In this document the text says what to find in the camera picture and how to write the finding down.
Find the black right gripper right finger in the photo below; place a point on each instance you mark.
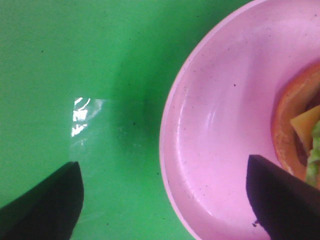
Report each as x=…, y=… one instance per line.
x=285, y=206

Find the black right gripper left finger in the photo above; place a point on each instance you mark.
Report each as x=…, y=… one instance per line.
x=48, y=211

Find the pink round plate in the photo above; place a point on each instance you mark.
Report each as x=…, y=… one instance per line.
x=220, y=108

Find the clear tape patch on table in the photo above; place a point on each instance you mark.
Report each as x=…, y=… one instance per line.
x=110, y=145

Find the toy hamburger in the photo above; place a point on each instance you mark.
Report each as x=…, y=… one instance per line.
x=296, y=126

